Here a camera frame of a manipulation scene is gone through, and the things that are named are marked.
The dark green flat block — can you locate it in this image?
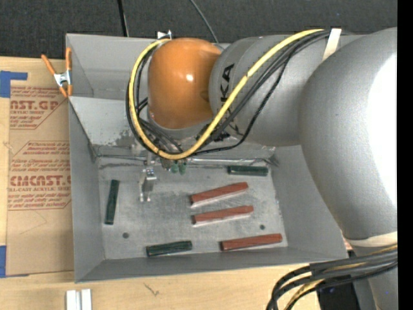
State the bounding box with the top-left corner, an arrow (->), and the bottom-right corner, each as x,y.
227,165 -> 270,178
104,179 -> 121,225
145,240 -> 194,258

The grey metal bin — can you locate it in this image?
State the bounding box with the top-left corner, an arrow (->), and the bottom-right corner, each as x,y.
65,33 -> 350,284

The red-brown flat block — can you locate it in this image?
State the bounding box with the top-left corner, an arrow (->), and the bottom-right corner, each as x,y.
191,205 -> 255,226
219,232 -> 283,252
189,181 -> 250,207

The brown cardboard board red print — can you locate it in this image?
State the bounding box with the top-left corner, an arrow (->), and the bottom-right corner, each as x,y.
0,56 -> 76,278

